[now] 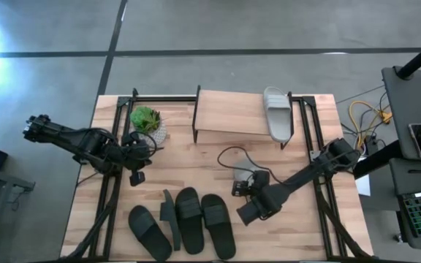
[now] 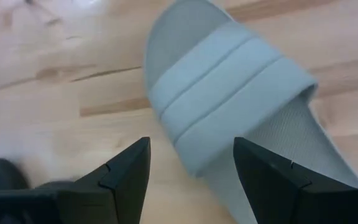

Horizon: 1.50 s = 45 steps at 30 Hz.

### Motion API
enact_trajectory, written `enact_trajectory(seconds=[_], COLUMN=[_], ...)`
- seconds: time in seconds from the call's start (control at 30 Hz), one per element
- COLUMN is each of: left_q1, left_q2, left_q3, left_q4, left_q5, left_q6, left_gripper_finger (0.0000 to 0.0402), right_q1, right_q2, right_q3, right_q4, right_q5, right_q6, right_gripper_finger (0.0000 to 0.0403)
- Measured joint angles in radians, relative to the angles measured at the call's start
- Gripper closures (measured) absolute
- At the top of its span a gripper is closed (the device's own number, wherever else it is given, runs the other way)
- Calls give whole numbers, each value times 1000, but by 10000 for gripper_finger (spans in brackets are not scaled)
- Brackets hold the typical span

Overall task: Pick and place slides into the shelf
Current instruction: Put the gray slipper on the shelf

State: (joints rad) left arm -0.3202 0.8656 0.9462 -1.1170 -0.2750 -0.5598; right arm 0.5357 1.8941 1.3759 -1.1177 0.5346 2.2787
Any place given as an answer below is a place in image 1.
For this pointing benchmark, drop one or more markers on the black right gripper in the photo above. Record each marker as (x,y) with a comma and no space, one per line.
(258,182)

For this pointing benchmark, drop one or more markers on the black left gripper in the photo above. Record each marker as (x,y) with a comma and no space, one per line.
(135,153)

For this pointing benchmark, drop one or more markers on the grey slide sandal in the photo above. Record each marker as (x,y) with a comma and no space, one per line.
(277,117)
(243,170)

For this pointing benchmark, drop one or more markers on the black slide sandal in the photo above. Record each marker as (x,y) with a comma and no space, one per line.
(170,215)
(218,226)
(189,219)
(148,232)

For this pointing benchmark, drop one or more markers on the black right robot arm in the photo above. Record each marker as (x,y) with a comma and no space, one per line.
(298,177)

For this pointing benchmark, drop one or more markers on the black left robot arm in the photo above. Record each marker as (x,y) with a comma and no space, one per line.
(86,144)

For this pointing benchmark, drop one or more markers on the wooden shelf with black legs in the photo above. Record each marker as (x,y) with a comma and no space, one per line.
(228,113)

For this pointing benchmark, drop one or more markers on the green succulent in white pot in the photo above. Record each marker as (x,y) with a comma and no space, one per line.
(144,118)

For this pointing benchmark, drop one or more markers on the white paper sheet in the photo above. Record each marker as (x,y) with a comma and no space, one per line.
(363,185)

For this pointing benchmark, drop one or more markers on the black diagonal bar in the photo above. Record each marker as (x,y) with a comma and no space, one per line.
(375,160)

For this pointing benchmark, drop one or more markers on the grey side table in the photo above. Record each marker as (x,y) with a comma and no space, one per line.
(411,106)

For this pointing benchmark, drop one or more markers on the black round pole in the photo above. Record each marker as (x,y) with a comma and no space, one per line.
(419,58)

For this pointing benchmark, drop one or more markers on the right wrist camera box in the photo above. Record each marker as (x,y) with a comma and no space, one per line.
(239,188)

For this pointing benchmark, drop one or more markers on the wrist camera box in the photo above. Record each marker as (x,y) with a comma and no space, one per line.
(239,188)
(137,178)

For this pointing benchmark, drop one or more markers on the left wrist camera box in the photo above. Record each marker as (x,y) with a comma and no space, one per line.
(137,178)

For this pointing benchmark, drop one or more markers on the black aluminium table frame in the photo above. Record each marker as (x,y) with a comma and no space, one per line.
(166,99)

